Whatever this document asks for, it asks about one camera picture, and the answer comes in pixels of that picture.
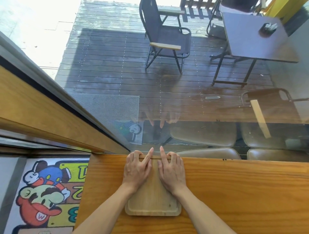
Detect person's left forearm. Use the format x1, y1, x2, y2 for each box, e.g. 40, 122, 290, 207
72, 184, 138, 234

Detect wooden picket fence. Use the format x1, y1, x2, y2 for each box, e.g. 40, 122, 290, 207
180, 0, 218, 23

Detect person's right hand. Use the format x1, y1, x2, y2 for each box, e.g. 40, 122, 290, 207
157, 146, 188, 196

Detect grey outdoor doormat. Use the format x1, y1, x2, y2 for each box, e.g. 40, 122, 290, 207
71, 93, 140, 145

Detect black folding chair wooden armrests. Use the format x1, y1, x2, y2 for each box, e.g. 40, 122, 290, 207
139, 0, 192, 74
206, 0, 260, 38
216, 88, 309, 139

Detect black ashtray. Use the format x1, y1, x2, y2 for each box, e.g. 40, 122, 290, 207
258, 22, 278, 37

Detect colourful cartoon floor mat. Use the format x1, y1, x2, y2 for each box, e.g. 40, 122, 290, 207
4, 158, 90, 234

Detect wooden door frame post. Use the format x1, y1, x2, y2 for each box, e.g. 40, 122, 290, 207
0, 65, 131, 155

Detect person's right forearm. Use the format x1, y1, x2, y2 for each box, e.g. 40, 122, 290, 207
173, 187, 237, 234

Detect yellow post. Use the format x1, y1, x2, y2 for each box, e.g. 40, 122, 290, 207
262, 0, 309, 24

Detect wooden tray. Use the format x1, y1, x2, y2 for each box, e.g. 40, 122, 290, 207
125, 154, 182, 216

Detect person's left hand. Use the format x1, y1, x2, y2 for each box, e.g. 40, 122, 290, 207
122, 147, 154, 193

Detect dark square outdoor table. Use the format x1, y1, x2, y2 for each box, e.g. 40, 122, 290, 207
209, 12, 300, 88

